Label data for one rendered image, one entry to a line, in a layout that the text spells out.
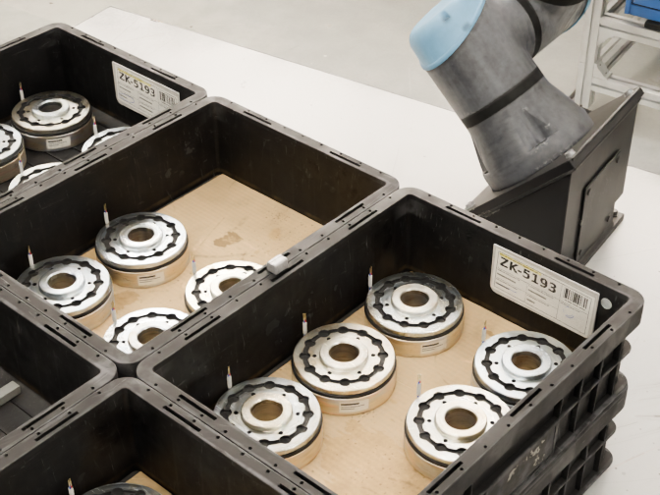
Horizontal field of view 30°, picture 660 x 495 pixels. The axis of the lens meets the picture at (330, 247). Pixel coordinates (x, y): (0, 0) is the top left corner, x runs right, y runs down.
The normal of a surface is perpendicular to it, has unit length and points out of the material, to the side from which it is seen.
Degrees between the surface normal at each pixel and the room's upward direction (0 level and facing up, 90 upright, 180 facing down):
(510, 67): 50
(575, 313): 90
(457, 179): 0
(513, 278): 90
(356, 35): 0
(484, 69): 63
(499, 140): 72
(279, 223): 0
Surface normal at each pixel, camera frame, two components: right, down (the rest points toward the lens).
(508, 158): -0.62, 0.18
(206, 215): 0.00, -0.80
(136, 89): -0.66, 0.45
